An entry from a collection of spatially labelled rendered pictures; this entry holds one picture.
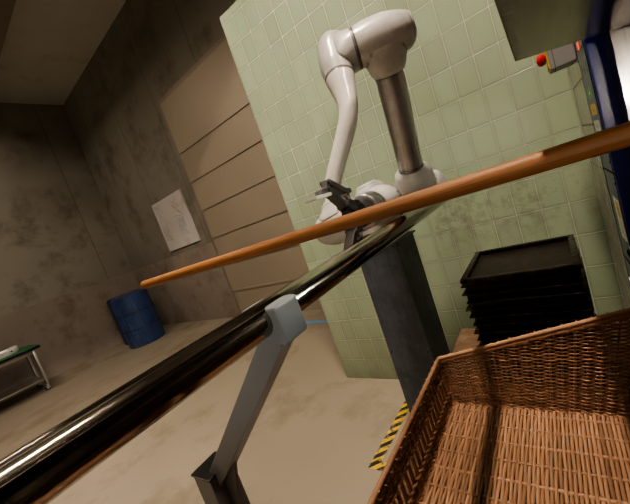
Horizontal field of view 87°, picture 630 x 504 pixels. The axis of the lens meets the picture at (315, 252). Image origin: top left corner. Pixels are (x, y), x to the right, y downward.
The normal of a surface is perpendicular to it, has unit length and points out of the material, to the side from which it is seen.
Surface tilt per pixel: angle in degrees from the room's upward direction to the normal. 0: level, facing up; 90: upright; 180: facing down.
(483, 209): 90
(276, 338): 90
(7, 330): 90
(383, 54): 124
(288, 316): 90
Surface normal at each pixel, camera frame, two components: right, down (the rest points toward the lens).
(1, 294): 0.76, -0.18
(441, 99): -0.54, 0.29
